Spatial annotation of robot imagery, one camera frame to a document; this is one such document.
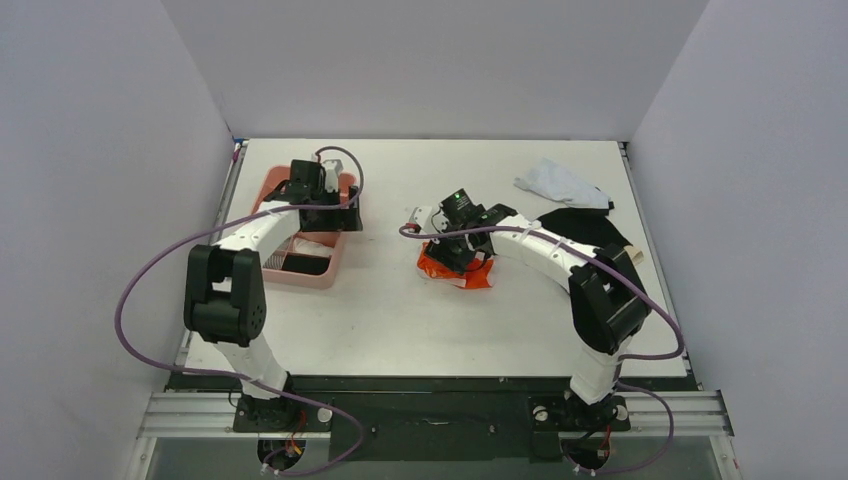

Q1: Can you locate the orange underwear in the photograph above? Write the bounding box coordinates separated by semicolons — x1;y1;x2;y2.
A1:
416;243;495;290

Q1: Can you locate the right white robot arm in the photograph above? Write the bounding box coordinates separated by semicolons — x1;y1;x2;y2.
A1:
409;190;650;428

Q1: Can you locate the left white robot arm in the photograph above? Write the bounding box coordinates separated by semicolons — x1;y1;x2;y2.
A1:
184;158;363;430

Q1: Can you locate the white rolled underwear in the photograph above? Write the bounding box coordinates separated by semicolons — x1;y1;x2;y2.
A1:
290;237;334;258

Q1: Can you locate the black rolled underwear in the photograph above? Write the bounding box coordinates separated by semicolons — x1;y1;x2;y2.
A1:
281;254;331;276

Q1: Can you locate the grey striped rolled underwear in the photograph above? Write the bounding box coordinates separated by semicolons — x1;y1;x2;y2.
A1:
263;251;286;271

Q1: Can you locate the light blue underwear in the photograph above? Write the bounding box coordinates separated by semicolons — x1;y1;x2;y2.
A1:
513;158;614;210

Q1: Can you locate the black underwear beige waistband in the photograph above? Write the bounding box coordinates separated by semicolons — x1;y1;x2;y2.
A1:
537;207;644;266

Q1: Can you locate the pink divided storage tray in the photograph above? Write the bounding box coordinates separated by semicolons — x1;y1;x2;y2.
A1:
250;165;358;289

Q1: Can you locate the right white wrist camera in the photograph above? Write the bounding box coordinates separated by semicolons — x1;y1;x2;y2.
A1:
409;206;445;234

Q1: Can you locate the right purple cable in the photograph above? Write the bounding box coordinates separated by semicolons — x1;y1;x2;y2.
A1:
398;223;686;478

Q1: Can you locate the aluminium mounting rail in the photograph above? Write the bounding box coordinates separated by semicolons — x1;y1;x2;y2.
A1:
138;391;733;439

